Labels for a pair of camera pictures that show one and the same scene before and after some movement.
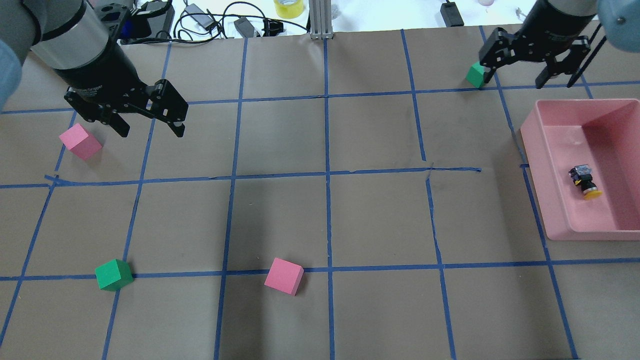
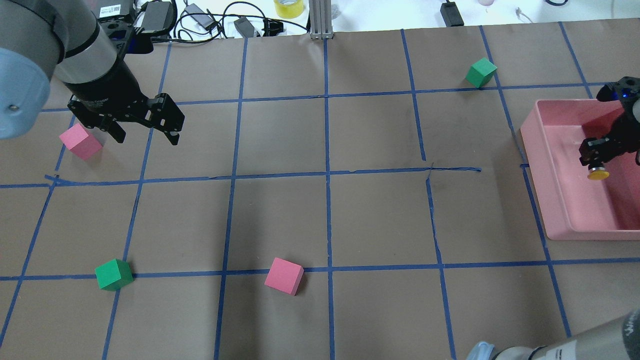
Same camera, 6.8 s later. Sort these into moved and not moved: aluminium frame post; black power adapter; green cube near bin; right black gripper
Moved: right black gripper
Not moved: green cube near bin; aluminium frame post; black power adapter
